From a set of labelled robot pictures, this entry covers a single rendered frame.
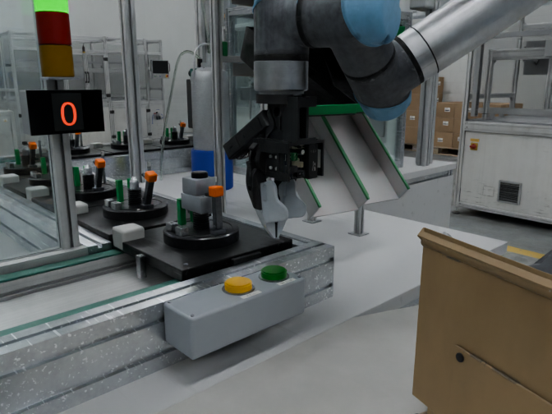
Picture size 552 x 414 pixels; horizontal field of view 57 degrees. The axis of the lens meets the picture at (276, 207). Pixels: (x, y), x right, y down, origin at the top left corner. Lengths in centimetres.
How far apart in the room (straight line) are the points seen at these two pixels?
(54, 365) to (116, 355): 8
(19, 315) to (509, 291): 67
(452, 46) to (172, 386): 59
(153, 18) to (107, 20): 113
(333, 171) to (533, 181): 388
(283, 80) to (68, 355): 44
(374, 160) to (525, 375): 82
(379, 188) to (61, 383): 79
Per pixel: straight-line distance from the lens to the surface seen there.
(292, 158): 68
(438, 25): 75
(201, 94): 185
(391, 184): 121
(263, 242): 91
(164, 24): 1301
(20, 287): 93
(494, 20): 76
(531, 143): 488
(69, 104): 90
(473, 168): 512
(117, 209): 111
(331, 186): 108
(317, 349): 79
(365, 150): 125
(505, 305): 50
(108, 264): 97
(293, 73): 69
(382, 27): 63
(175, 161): 228
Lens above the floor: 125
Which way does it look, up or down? 14 degrees down
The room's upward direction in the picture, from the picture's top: straight up
